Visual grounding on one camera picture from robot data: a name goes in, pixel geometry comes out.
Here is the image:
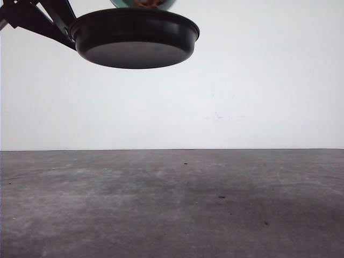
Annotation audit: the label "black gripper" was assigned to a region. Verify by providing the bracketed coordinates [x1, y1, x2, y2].
[1, 0, 76, 38]

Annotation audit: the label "teal ceramic bowl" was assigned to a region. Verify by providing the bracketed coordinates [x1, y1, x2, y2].
[110, 0, 176, 11]

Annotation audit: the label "black frying pan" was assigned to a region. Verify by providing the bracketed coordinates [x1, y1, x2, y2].
[0, 7, 200, 69]

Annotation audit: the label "brown beef cubes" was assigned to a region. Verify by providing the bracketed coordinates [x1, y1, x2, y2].
[134, 0, 164, 8]

